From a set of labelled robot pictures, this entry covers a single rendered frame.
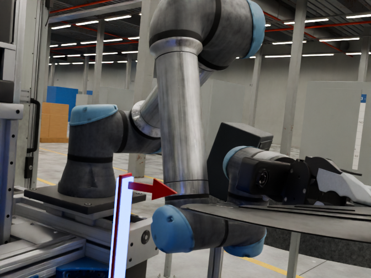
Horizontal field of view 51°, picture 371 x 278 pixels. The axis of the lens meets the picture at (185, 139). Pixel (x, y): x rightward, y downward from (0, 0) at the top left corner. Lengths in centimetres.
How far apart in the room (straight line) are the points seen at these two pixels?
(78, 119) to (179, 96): 40
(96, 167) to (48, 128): 1173
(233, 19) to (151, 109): 33
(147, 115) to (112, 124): 9
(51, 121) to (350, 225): 1246
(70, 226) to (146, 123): 32
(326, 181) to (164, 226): 25
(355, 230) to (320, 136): 659
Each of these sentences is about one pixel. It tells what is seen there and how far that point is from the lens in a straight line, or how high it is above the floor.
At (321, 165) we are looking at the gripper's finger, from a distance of 51.
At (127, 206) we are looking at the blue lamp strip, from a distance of 44.
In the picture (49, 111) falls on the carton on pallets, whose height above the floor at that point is 95.
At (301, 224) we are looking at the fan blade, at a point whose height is 118.
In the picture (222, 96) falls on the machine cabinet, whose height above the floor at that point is 185.
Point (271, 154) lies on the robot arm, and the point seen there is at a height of 121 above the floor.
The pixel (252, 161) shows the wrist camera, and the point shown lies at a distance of 50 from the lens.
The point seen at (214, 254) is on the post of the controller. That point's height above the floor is 93.
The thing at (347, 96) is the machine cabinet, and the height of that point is 181.
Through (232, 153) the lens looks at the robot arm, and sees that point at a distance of 72.
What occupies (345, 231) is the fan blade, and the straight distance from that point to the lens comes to 34.
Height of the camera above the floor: 126
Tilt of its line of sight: 4 degrees down
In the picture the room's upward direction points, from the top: 5 degrees clockwise
